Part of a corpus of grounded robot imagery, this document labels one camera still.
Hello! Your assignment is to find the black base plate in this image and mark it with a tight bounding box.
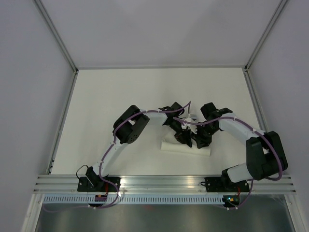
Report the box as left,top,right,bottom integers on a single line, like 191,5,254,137
201,177,250,193
77,176,117,192

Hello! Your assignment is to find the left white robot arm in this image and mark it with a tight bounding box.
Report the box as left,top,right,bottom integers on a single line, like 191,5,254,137
88,102,192,191

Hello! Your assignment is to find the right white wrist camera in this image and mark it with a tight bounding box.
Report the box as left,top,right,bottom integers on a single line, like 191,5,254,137
181,117,197,134

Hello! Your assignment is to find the purple cable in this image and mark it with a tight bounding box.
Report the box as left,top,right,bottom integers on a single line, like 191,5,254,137
173,116,284,210
43,101,193,213

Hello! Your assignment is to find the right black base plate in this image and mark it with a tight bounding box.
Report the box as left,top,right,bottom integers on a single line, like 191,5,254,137
201,177,250,193

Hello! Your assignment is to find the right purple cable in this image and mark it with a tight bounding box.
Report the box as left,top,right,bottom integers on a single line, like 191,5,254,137
173,116,284,210

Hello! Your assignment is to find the white slotted cable duct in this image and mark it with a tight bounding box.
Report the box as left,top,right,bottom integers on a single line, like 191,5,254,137
43,194,224,204

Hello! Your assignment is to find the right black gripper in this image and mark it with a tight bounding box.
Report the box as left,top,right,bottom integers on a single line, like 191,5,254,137
190,123,219,149

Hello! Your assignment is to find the white cloth napkin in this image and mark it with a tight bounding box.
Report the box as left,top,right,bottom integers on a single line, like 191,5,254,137
160,136,211,157

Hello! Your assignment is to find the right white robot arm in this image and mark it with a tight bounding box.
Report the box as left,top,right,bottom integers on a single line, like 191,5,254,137
192,102,288,191

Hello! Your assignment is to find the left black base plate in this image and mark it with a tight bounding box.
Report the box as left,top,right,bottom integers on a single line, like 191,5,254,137
77,176,117,192

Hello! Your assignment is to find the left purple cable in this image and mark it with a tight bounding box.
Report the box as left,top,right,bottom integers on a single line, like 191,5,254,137
43,101,193,213

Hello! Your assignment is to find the front aluminium rail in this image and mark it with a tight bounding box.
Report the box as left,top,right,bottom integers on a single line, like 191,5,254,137
32,174,296,195

